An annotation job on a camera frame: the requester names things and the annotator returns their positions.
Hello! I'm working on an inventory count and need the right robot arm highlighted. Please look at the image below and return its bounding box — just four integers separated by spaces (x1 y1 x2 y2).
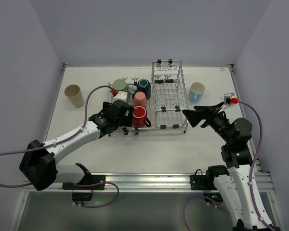
183 102 280 231

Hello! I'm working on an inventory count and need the silver wire dish rack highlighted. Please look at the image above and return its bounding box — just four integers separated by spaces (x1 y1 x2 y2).
119 59 188 135

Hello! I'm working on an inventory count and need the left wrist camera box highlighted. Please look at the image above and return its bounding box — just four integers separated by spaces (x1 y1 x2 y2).
112 91 130 103

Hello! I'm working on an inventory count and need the aluminium mounting rail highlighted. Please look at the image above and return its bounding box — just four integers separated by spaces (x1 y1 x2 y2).
21 171 273 193

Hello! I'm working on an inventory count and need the pink cup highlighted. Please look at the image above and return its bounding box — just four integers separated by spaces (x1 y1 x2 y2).
133 91 147 109

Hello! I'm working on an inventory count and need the tall beige cup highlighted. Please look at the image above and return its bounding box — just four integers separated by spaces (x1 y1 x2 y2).
64 84 84 108

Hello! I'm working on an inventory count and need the right controller box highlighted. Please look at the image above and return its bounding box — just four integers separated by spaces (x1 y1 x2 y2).
202 193 223 204

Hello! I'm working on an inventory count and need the controller box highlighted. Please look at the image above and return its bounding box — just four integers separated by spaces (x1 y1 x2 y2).
202 193 223 204
72 192 93 205

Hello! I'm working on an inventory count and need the sage green mug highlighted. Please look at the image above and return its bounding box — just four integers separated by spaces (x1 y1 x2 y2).
112 79 135 95

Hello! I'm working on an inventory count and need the left controller box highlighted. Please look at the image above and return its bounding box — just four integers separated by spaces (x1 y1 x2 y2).
72 192 93 205

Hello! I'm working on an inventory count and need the light blue mug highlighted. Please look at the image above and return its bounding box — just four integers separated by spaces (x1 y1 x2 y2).
188 82 205 102

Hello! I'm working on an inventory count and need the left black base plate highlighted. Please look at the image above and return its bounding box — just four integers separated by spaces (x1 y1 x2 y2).
62 175 106 191

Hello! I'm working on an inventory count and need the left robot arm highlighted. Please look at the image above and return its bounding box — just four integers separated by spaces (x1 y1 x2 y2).
19 100 133 191

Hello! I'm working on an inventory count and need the dark teal mug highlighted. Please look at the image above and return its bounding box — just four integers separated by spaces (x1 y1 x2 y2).
134 79 151 100

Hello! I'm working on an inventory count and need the red mug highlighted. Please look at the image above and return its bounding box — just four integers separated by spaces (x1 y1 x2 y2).
132 106 152 128

